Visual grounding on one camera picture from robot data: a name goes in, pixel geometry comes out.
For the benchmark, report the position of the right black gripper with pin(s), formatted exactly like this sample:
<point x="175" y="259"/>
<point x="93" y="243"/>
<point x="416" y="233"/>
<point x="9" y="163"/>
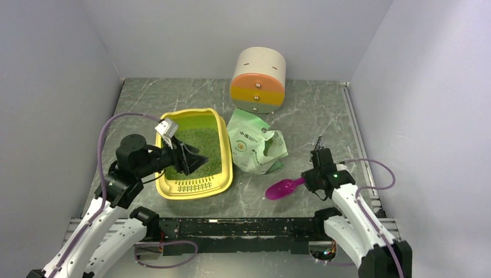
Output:
<point x="309" y="183"/>

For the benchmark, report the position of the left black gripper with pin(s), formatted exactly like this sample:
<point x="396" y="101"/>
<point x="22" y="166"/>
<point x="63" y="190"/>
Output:
<point x="190" y="161"/>

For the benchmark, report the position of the yellow litter box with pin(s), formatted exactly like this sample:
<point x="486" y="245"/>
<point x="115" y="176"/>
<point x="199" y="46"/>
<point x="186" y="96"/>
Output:
<point x="199" y="188"/>

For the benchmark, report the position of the magenta plastic scoop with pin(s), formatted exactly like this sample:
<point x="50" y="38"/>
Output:
<point x="283" y="188"/>

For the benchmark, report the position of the green cat litter bag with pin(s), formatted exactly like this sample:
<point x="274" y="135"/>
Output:
<point x="256" y="149"/>

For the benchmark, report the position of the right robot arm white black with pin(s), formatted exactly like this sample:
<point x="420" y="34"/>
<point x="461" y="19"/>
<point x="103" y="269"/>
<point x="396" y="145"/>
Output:
<point x="373" y="249"/>

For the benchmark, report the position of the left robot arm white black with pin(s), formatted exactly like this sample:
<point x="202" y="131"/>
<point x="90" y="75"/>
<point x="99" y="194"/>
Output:
<point x="86" y="254"/>

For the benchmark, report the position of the round cream drawer cabinet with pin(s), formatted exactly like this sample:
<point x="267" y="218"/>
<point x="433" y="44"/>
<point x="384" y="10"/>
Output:
<point x="258" y="83"/>

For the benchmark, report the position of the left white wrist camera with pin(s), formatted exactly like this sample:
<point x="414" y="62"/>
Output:
<point x="167" y="130"/>

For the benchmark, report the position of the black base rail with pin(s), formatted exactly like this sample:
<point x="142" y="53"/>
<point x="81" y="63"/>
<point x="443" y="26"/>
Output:
<point x="298" y="235"/>

